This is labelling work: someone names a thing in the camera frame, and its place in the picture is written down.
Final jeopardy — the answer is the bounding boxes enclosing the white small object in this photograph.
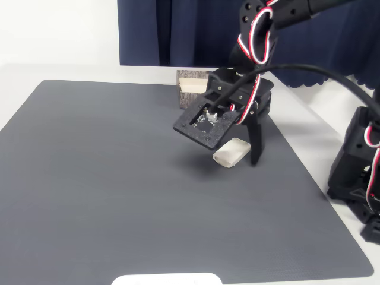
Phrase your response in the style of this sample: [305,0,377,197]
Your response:
[212,137,251,169]

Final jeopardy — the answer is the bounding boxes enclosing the bark pattern cardboard box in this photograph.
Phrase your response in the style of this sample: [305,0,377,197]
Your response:
[176,69,210,111]

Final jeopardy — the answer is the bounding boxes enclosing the navy blue curtain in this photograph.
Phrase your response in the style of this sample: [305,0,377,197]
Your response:
[117,0,380,90]

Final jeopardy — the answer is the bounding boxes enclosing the dark grey textured mat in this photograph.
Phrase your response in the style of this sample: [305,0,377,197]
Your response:
[0,79,375,281]

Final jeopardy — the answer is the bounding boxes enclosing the white rounded flat device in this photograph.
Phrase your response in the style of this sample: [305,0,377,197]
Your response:
[111,272,223,285]

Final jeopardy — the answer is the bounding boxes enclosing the black camera mount with board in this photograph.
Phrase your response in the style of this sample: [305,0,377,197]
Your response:
[173,94,248,150]

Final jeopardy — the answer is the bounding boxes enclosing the red white black servo wire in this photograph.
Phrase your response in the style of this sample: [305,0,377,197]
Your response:
[236,0,274,126]
[364,119,380,215]

